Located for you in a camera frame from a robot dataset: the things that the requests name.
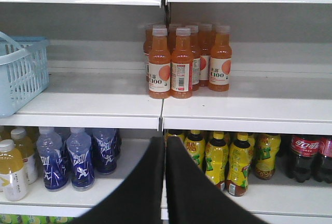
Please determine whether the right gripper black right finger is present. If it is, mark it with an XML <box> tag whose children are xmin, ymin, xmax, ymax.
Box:
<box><xmin>165</xmin><ymin>137</ymin><xmax>265</xmax><ymax>223</ymax></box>

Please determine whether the blue sports drink bottle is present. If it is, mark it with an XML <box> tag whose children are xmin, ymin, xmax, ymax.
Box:
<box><xmin>36</xmin><ymin>127</ymin><xmax>68</xmax><ymax>191</ymax></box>
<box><xmin>66</xmin><ymin>127</ymin><xmax>94</xmax><ymax>191</ymax></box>
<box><xmin>92</xmin><ymin>128</ymin><xmax>117</xmax><ymax>175</ymax></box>

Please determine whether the yellow lemon tea bottle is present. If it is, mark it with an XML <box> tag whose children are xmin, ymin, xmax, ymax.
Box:
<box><xmin>205</xmin><ymin>131</ymin><xmax>229</xmax><ymax>191</ymax></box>
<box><xmin>226</xmin><ymin>132</ymin><xmax>251</xmax><ymax>197</ymax></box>
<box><xmin>184</xmin><ymin>130</ymin><xmax>205</xmax><ymax>170</ymax></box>
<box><xmin>254</xmin><ymin>133</ymin><xmax>281</xmax><ymax>180</ymax></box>

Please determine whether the blue sports drink bottle left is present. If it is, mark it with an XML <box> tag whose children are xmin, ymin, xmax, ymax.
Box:
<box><xmin>36</xmin><ymin>127</ymin><xmax>68</xmax><ymax>191</ymax></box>

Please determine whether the orange C100 juice bottle front-left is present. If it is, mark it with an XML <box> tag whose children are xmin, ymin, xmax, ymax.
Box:
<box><xmin>148</xmin><ymin>25</ymin><xmax>171</xmax><ymax>99</ymax></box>

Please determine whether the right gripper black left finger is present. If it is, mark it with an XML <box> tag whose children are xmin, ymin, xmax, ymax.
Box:
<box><xmin>71</xmin><ymin>137</ymin><xmax>165</xmax><ymax>223</ymax></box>

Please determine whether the light blue plastic basket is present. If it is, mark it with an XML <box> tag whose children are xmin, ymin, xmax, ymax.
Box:
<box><xmin>1</xmin><ymin>32</ymin><xmax>50</xmax><ymax>117</ymax></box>

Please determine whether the blue sports drink bottle middle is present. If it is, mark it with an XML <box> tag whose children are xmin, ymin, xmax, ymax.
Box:
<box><xmin>66</xmin><ymin>127</ymin><xmax>94</xmax><ymax>191</ymax></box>

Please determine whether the orange C100 juice bottle right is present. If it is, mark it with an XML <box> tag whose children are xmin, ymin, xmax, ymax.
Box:
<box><xmin>208</xmin><ymin>25</ymin><xmax>232</xmax><ymax>92</ymax></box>

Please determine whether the blue sports drink bottle back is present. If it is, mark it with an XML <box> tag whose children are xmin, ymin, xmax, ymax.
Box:
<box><xmin>92</xmin><ymin>128</ymin><xmax>117</xmax><ymax>175</ymax></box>

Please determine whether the yellow juice bottle white label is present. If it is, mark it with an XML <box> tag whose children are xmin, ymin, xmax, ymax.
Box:
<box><xmin>1</xmin><ymin>139</ymin><xmax>28</xmax><ymax>201</ymax></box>

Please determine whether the white metal shelving unit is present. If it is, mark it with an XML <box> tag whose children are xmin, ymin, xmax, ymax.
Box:
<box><xmin>1</xmin><ymin>0</ymin><xmax>331</xmax><ymax>217</ymax></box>

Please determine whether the orange C100 juice bottle front-middle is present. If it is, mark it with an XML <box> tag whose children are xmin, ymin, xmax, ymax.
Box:
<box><xmin>171</xmin><ymin>27</ymin><xmax>193</xmax><ymax>99</ymax></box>

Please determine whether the dark cola bottle red label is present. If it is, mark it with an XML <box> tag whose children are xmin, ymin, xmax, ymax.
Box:
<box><xmin>286</xmin><ymin>134</ymin><xmax>320</xmax><ymax>183</ymax></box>

